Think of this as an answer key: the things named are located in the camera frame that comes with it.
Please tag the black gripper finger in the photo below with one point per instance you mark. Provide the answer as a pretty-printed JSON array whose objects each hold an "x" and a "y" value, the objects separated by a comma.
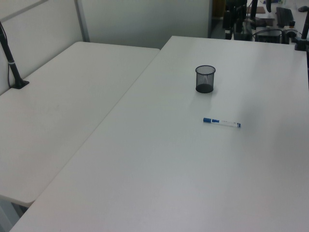
[
  {"x": 228, "y": 23},
  {"x": 239, "y": 21}
]

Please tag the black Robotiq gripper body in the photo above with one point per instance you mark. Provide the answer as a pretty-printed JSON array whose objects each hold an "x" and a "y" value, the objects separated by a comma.
[{"x": 236, "y": 5}]

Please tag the blue capped white marker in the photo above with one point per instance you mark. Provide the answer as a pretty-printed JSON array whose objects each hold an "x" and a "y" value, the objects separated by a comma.
[{"x": 223, "y": 122}]

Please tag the black electronics box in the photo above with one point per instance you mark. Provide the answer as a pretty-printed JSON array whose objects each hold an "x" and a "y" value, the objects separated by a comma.
[{"x": 269, "y": 36}]

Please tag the black computer keyboard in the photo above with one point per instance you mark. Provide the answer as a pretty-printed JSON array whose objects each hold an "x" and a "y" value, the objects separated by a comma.
[{"x": 284, "y": 16}]

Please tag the black knob control device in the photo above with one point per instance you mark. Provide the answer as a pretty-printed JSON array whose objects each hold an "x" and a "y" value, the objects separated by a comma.
[{"x": 291, "y": 30}]

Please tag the black mesh pen cup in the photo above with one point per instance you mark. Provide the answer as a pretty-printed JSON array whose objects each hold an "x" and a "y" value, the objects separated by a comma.
[{"x": 205, "y": 82}]

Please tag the dark computer mouse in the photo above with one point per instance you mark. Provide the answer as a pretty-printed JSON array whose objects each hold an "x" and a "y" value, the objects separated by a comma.
[{"x": 302, "y": 9}]

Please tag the pale grey partition panel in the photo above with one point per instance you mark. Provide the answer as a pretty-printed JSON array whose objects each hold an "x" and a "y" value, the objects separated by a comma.
[{"x": 144, "y": 19}]

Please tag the white side table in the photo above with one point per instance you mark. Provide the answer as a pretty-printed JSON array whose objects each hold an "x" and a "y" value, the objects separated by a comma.
[{"x": 72, "y": 101}]

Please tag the white partition panel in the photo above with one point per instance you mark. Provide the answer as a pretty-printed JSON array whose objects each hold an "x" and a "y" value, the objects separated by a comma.
[{"x": 43, "y": 31}]

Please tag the black pole with white band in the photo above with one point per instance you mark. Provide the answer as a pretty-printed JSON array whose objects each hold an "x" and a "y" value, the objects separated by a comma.
[{"x": 12, "y": 62}]

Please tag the grey metal partition post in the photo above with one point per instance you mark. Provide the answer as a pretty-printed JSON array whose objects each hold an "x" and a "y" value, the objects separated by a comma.
[{"x": 82, "y": 21}]

